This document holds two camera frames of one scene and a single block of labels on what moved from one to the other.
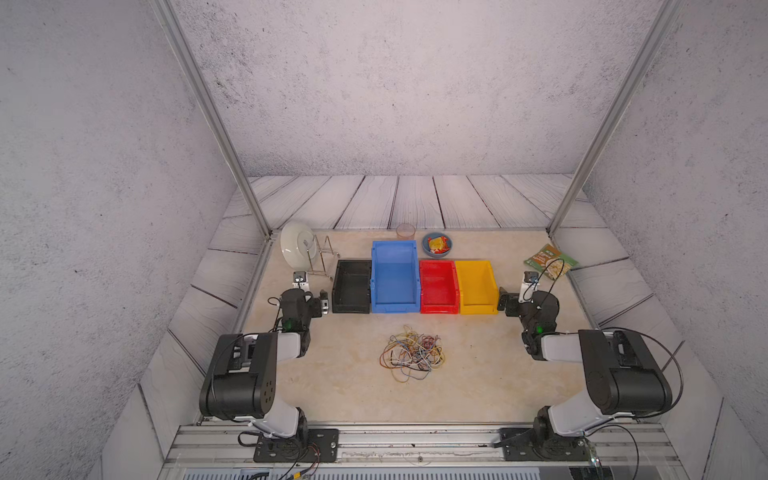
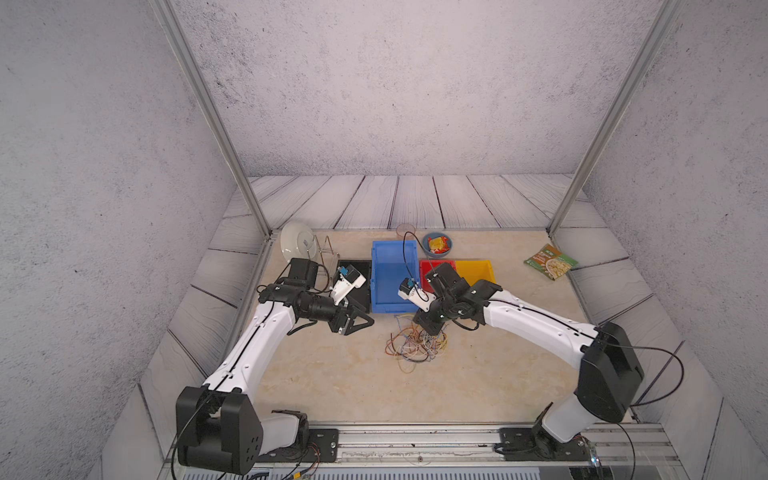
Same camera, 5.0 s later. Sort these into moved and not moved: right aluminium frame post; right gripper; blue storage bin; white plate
Moved: right gripper
Not moved: right aluminium frame post; blue storage bin; white plate
